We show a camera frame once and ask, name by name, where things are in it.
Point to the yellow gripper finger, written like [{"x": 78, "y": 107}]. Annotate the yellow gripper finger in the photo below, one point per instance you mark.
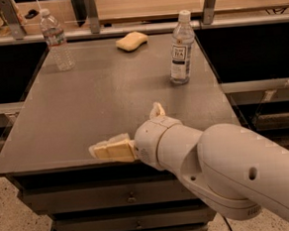
[
  {"x": 157, "y": 110},
  {"x": 117, "y": 149}
]

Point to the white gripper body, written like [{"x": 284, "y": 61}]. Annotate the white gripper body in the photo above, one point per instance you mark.
[{"x": 148, "y": 141}]

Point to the clear ribbed water bottle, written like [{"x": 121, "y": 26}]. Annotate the clear ribbed water bottle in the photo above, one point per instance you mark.
[{"x": 54, "y": 35}]

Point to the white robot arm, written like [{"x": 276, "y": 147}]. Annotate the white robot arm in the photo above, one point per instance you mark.
[{"x": 232, "y": 169}]

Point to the yellow sponge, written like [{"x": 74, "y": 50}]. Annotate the yellow sponge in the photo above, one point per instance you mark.
[{"x": 131, "y": 41}]

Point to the labelled tea bottle white cap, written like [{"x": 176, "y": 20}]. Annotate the labelled tea bottle white cap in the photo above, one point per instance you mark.
[{"x": 182, "y": 42}]

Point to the top drawer knob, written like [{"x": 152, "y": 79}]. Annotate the top drawer knob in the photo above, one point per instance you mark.
[{"x": 131, "y": 198}]

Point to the drawer knob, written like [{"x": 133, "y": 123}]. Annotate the drawer knob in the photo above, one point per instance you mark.
[
  {"x": 139, "y": 225},
  {"x": 131, "y": 198}
]

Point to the grey drawer cabinet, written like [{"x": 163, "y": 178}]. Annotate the grey drawer cabinet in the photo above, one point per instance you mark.
[{"x": 108, "y": 92}]

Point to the middle drawer knob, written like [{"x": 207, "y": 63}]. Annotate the middle drawer knob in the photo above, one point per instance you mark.
[{"x": 139, "y": 225}]

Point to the small black object on shelf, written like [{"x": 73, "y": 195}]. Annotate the small black object on shelf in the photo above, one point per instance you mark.
[{"x": 32, "y": 14}]

